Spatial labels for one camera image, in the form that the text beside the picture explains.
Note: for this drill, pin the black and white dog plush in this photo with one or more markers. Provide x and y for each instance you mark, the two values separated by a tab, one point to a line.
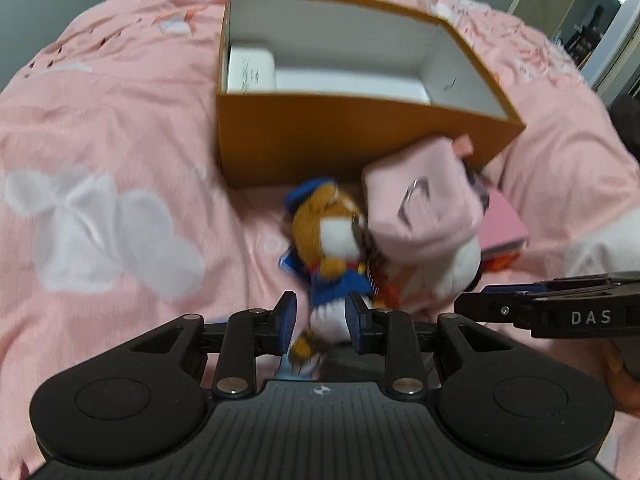
455	270

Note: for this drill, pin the pink blanket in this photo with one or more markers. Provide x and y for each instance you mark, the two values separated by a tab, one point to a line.
125	110

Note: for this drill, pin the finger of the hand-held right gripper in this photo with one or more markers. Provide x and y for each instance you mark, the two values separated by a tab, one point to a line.
575	282
490	307

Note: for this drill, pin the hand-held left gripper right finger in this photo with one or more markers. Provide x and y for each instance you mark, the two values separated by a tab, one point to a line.
356	327

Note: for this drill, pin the orange cardboard box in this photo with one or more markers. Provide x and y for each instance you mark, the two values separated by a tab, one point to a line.
300	135

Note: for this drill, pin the white box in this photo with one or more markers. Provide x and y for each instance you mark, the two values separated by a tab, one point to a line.
250	70

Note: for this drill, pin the orange toy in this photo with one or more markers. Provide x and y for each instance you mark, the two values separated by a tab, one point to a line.
500	262

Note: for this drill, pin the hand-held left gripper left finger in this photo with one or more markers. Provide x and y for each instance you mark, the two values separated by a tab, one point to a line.
289	320

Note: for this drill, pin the person's right hand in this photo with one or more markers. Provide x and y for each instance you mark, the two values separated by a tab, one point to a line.
625	375

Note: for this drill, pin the red panda plush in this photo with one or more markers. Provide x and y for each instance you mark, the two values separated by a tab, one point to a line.
330	240

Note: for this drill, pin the red white patterned packet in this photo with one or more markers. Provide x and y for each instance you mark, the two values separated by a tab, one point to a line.
405	285

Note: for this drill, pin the pink pouch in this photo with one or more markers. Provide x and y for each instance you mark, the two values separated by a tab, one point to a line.
425	225

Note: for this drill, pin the pink notebook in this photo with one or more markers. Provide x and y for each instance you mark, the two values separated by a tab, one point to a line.
502	225

